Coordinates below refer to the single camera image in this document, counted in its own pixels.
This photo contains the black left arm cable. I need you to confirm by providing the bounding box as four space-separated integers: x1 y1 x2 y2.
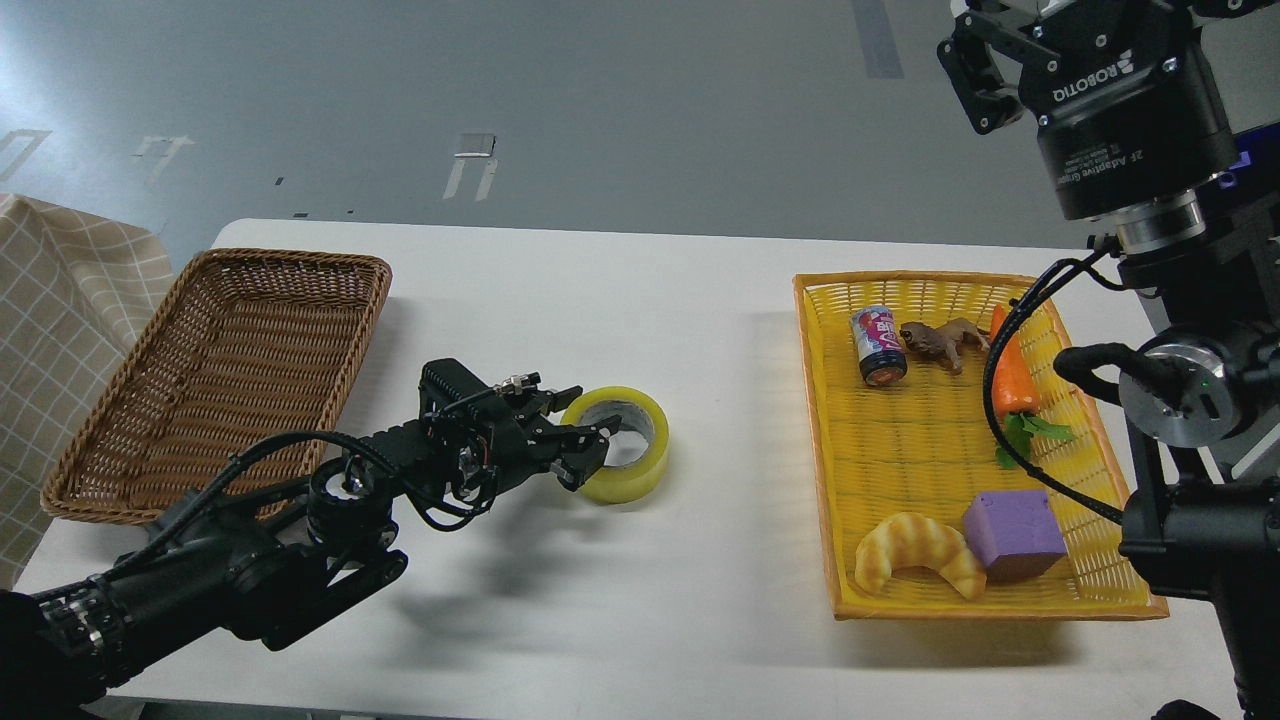
150 386 500 530

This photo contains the small soda can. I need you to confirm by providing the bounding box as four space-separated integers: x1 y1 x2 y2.
850 304 908 387

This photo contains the brown toy animal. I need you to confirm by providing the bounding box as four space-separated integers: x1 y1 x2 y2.
899 318 991 375

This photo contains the toy croissant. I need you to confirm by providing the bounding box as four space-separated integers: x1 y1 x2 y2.
854 512 987 600

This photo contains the brown wicker basket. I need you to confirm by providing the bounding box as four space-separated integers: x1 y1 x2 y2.
41 249 393 525

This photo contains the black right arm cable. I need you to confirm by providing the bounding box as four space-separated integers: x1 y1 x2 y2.
982 250 1126 527

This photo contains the beige checkered cloth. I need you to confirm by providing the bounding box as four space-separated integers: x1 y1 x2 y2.
1 193 173 589

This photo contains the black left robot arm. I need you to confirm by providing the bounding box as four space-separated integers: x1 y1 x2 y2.
1 357 625 719

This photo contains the purple foam cube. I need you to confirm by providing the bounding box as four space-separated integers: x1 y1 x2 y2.
963 489 1068 582

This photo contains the orange toy carrot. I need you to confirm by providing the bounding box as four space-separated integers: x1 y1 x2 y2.
989 329 1076 469

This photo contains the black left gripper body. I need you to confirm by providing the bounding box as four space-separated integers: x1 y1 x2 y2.
480 405 562 496

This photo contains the yellow tape roll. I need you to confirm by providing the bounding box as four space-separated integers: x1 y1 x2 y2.
562 386 671 503

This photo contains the yellow plastic basket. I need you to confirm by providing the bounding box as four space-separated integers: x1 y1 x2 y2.
794 270 1169 621

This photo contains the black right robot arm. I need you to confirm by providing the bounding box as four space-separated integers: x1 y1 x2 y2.
937 1 1277 719

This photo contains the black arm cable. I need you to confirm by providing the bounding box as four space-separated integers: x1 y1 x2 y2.
982 250 1126 527
150 386 500 530

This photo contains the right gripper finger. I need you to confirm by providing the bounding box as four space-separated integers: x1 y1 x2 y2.
937 10 1041 135
950 0 1280 41

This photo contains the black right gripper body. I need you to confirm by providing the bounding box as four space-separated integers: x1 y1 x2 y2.
1020 28 1236 220

